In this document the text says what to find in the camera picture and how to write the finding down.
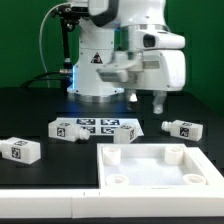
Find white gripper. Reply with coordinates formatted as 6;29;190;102
97;50;186;114

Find white square tabletop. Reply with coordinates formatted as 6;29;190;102
97;144;224;199

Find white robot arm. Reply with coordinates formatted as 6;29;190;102
67;0;186;114

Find paper sheet with markers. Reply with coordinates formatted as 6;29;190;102
57;117;144;136

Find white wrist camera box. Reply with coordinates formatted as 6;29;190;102
129;30;185;50

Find black floor cables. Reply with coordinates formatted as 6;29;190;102
20;70;73;89

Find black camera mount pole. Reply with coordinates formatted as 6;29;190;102
52;4;80;73

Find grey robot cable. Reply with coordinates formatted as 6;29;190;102
38;2;71;88

